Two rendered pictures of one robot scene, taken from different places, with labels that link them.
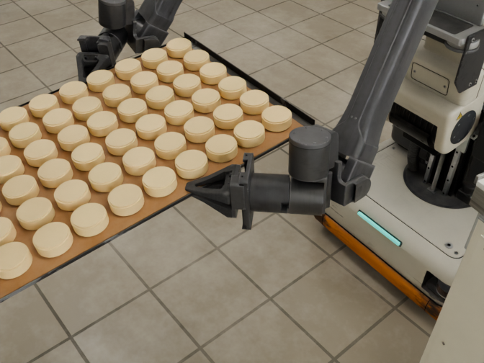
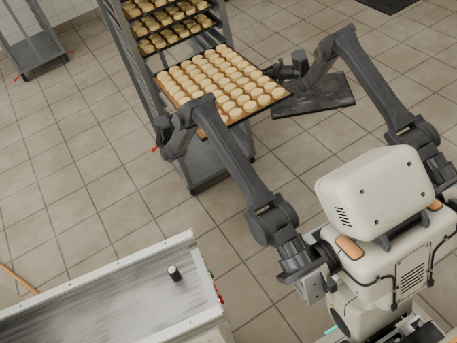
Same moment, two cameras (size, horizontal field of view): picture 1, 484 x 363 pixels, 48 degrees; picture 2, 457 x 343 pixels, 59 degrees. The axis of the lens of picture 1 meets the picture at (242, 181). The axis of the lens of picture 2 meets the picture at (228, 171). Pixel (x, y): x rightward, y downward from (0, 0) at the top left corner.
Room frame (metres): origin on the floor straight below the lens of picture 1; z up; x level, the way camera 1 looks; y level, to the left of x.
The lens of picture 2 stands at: (1.18, -1.12, 2.01)
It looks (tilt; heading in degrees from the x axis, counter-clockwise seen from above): 47 degrees down; 111
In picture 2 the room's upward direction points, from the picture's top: 16 degrees counter-clockwise
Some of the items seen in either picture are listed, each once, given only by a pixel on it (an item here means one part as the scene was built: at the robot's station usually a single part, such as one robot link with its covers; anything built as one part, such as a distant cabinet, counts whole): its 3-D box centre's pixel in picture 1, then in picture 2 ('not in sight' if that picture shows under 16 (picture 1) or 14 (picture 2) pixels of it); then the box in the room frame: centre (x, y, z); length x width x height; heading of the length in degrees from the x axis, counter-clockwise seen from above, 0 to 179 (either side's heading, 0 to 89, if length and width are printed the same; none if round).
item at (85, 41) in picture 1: (102, 53); (286, 72); (1.01, 0.29, 1.00); 0.07 x 0.07 x 0.10; 82
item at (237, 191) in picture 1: (216, 184); not in sight; (0.59, 0.04, 1.00); 0.09 x 0.07 x 0.07; 82
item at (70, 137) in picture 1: (73, 137); (218, 77); (0.72, 0.28, 1.00); 0.05 x 0.05 x 0.02
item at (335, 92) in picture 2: not in sight; (309, 94); (1.02, 1.36, 0.02); 0.60 x 0.40 x 0.03; 12
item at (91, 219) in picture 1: (89, 219); (175, 90); (0.53, 0.21, 0.99); 0.05 x 0.05 x 0.02
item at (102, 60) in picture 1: (92, 76); (270, 74); (0.94, 0.30, 0.98); 0.09 x 0.07 x 0.07; 172
